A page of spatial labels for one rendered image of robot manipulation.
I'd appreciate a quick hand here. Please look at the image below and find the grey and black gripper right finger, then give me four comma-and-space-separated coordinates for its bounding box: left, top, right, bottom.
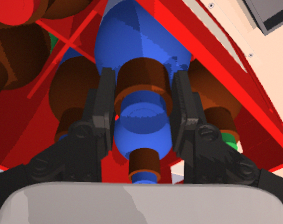
169, 70, 283, 203

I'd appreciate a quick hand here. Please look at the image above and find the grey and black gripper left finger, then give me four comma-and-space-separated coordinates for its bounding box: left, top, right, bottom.
0, 67, 116, 209

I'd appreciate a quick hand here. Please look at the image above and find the red bottle crate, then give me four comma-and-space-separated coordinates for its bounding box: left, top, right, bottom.
0, 0, 283, 184

